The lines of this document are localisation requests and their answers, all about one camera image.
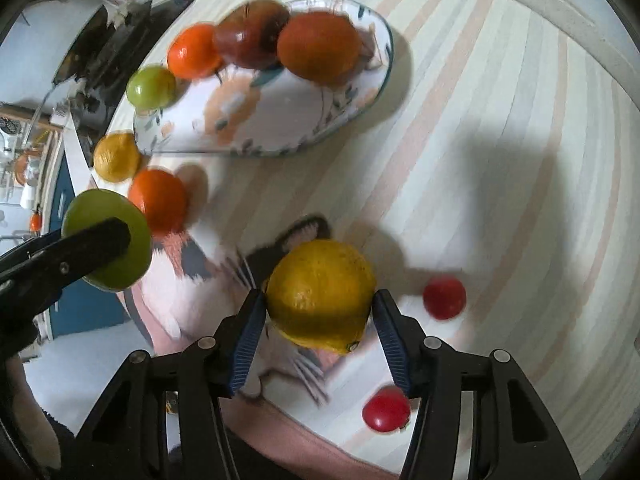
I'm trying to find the black gas stove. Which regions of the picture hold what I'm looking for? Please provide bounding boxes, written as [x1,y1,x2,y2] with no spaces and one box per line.
[52,0,194,162]

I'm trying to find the striped cat print table mat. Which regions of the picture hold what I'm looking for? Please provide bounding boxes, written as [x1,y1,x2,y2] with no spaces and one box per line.
[124,0,639,479]

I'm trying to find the dark red apple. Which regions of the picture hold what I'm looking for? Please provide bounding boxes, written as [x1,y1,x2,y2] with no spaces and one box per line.
[214,0,291,70]

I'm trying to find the small yellow lemon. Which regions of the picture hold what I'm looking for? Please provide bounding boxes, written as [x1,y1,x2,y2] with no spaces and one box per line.
[266,240,376,354]

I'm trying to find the floral oval ceramic plate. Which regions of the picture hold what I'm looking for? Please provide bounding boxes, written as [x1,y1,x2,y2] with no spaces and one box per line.
[132,0,394,156]

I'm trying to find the bright orange tangerine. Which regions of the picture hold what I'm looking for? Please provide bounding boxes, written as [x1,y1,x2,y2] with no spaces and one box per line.
[167,23,224,80]

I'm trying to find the yellow pear-shaped lemon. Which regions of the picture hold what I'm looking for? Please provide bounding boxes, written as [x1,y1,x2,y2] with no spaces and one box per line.
[93,130,141,183]

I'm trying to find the red cherry tomato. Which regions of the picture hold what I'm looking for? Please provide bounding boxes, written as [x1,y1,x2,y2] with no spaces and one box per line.
[361,385,411,434]
[422,275,466,321]

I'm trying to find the large orange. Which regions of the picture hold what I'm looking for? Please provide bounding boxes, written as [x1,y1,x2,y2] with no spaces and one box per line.
[128,168,189,237]

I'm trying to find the dark orange tangerine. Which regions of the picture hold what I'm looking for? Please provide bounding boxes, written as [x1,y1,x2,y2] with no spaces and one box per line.
[277,11,362,84]

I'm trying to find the green apple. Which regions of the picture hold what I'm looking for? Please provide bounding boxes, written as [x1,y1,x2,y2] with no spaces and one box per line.
[126,65,177,112]
[62,188,152,292]

